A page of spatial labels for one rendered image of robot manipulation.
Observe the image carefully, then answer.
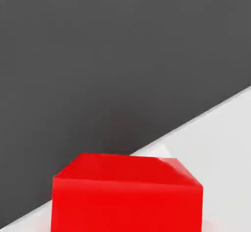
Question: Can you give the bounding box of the small red cube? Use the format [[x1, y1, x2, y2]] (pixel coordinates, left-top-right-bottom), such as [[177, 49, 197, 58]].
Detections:
[[50, 153, 204, 232]]

